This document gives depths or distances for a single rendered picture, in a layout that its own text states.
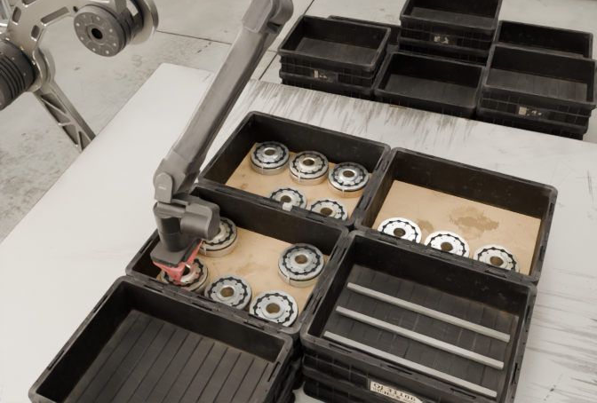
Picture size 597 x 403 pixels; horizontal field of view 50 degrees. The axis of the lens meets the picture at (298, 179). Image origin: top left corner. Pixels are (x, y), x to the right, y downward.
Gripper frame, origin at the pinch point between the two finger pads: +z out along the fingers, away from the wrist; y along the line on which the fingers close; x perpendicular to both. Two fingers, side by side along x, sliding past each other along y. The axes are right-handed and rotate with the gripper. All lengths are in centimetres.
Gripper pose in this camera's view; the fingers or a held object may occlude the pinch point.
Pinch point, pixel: (182, 269)
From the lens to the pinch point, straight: 142.9
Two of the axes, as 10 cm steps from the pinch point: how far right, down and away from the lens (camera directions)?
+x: -9.2, -2.6, 3.1
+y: 4.0, -6.5, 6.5
